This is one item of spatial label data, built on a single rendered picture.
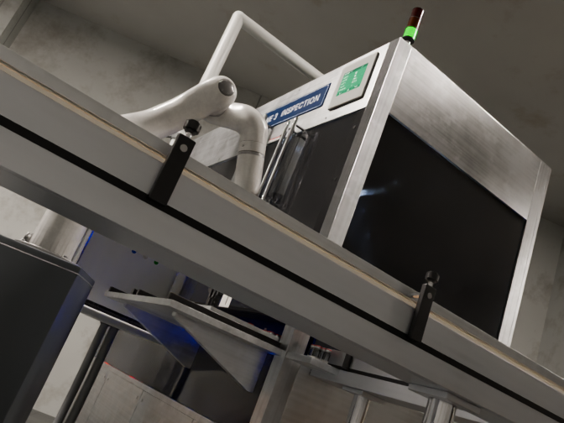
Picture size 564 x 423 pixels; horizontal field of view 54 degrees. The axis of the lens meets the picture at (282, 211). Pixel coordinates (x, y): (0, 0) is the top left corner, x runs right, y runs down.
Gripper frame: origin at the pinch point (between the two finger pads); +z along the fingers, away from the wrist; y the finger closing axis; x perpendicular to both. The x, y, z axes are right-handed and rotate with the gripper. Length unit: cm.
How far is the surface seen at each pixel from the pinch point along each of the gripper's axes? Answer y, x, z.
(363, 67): 3, -22, -108
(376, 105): -13, -24, -87
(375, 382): -42, -34, 5
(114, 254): 88, 12, -13
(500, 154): -13, -90, -105
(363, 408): -34, -40, 12
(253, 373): -2.5, -21.5, 14.0
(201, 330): -2.5, 0.7, 8.2
